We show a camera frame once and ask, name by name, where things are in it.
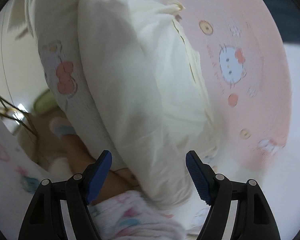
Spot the cream and pink t-shirt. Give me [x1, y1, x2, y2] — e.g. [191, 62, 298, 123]
[78, 0, 218, 207]

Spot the white patterned pajama sleeve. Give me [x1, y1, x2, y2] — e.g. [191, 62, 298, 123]
[0, 119, 186, 239]

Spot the bare leg with sock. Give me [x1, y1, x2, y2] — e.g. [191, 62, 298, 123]
[49, 117, 139, 205]

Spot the green slipper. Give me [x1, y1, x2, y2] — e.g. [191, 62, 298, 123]
[33, 89, 58, 115]

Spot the Hello Kitty patterned blanket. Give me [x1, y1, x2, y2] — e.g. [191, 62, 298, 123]
[25, 0, 291, 236]

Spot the gold wire basket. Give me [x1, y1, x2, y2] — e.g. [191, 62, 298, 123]
[0, 96, 39, 139]

